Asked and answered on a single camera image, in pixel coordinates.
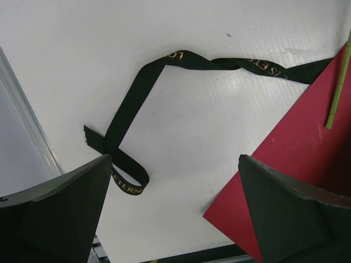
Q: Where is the black ribbon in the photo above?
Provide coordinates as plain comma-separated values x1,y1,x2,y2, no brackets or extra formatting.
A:
83,50,332,196

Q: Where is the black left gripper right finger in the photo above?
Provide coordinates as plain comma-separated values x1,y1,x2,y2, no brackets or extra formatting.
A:
239,155,350,262

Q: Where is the pink flower small bunch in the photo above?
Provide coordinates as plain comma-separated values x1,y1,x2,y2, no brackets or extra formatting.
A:
325,32,351,129

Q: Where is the left aluminium frame post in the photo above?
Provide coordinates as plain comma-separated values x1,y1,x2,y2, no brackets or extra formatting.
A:
1,50,65,178

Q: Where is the brown wrapping paper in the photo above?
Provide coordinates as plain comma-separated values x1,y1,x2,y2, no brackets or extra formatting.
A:
204,49,350,262

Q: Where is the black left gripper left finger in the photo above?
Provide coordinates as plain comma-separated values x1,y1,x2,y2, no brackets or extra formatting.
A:
1,155,112,262

